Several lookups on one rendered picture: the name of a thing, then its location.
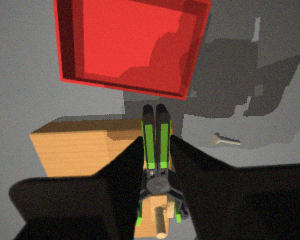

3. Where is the light wooden board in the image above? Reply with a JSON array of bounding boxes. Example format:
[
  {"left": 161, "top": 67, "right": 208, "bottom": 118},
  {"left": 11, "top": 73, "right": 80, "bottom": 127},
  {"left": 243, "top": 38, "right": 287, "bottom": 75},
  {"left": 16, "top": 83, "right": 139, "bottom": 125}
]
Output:
[{"left": 29, "top": 118, "right": 156, "bottom": 238}]

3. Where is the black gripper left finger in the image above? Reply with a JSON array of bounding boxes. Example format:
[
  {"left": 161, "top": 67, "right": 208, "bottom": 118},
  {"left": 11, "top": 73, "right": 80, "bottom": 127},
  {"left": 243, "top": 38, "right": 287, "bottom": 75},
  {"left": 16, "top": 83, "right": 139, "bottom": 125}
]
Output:
[{"left": 9, "top": 136, "right": 144, "bottom": 240}]

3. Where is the tan wooden dowel pin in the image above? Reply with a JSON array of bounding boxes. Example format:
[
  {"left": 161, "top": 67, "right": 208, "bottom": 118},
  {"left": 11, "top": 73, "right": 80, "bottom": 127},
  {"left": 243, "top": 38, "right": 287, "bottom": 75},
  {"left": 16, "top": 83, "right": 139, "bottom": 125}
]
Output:
[{"left": 154, "top": 206, "right": 166, "bottom": 239}]

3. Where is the red shallow tray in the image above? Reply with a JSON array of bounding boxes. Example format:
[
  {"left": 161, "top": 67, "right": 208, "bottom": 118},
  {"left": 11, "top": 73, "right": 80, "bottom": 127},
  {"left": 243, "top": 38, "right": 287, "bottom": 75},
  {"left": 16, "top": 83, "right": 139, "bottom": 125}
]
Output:
[{"left": 53, "top": 0, "right": 212, "bottom": 100}]

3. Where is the black and green spring clamp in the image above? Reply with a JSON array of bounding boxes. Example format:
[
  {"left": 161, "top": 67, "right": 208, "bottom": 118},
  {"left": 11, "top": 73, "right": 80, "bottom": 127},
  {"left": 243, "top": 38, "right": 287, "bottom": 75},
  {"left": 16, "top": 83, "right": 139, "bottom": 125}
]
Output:
[{"left": 136, "top": 104, "right": 189, "bottom": 226}]

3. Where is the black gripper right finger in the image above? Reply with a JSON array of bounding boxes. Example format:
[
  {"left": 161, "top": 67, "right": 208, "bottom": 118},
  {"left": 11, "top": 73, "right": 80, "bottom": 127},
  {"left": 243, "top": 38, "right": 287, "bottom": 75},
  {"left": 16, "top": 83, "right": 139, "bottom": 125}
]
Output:
[{"left": 170, "top": 135, "right": 300, "bottom": 240}]

